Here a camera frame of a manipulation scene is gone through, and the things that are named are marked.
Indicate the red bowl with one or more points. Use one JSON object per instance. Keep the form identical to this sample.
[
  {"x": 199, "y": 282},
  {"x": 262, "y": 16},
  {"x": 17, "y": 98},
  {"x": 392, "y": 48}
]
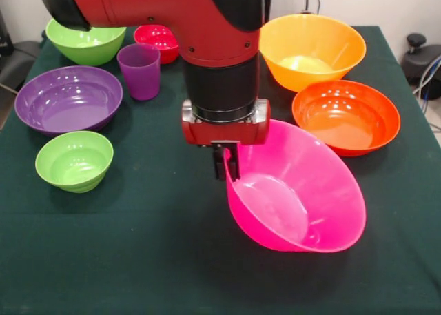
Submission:
[{"x": 160, "y": 39}]

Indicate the pink bowl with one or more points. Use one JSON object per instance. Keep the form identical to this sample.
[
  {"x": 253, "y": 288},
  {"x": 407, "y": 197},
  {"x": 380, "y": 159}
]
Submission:
[{"x": 310, "y": 163}]

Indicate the large green bowl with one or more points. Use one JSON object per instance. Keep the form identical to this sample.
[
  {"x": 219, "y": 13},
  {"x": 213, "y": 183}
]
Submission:
[{"x": 93, "y": 48}]

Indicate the purple cup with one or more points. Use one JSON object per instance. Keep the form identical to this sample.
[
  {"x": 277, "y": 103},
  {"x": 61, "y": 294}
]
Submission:
[{"x": 141, "y": 80}]

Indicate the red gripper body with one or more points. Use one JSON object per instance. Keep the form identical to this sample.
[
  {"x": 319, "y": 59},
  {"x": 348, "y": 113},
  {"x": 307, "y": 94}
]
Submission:
[{"x": 224, "y": 134}]

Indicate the dark grey chair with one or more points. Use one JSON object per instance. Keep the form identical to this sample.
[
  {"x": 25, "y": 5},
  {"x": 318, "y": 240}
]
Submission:
[{"x": 20, "y": 60}]

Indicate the yellow bowl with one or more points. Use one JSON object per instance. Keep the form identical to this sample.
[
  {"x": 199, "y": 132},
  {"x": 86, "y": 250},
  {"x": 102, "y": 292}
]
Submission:
[{"x": 327, "y": 36}]

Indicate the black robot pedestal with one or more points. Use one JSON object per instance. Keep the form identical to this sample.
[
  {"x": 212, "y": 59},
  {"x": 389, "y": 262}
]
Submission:
[{"x": 268, "y": 1}]

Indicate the purple bowl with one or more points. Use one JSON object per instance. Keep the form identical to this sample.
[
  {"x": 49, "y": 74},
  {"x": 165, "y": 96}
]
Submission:
[{"x": 69, "y": 104}]

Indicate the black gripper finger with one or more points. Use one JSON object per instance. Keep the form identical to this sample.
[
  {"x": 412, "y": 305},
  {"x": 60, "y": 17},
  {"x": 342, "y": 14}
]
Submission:
[
  {"x": 218, "y": 163},
  {"x": 235, "y": 165}
]

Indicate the orange bowl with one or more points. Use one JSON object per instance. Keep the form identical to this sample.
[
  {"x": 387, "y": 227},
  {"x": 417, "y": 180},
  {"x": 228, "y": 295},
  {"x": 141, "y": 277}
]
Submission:
[{"x": 344, "y": 111}]

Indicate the black round equipment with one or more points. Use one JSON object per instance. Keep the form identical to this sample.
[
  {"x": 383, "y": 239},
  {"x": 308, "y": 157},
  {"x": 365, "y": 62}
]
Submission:
[{"x": 418, "y": 60}]

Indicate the small green bowl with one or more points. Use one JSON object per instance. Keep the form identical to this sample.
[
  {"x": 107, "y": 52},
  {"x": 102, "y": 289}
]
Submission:
[{"x": 74, "y": 163}]

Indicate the dark green tablecloth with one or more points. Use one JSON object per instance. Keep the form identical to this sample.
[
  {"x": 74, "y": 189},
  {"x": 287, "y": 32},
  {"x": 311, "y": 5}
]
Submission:
[{"x": 138, "y": 225}]

